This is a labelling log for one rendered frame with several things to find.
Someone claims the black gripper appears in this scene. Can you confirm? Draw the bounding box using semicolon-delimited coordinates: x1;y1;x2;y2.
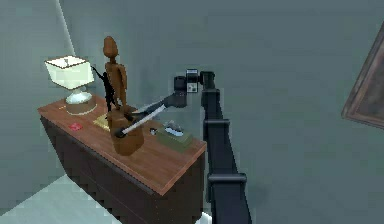
114;75;188;139

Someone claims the green tissue box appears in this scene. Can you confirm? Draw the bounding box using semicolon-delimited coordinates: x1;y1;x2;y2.
155;120;194;154

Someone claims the brown wooden figure statue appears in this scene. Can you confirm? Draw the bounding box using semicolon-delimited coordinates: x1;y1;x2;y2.
102;35;145;157

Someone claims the yellow flat mat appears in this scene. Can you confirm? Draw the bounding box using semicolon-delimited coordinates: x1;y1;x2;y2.
92;114;112;132

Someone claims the black figurine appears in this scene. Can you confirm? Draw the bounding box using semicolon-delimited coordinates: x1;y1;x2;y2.
91;65;118;113

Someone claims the dark wooden sideboard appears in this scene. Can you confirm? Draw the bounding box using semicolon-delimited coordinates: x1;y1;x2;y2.
37;94;208;224

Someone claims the white table lamp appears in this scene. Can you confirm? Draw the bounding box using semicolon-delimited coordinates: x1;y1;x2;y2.
44;55;98;116

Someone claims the framed wall picture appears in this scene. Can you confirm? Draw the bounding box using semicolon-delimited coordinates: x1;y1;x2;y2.
341;20;384;130

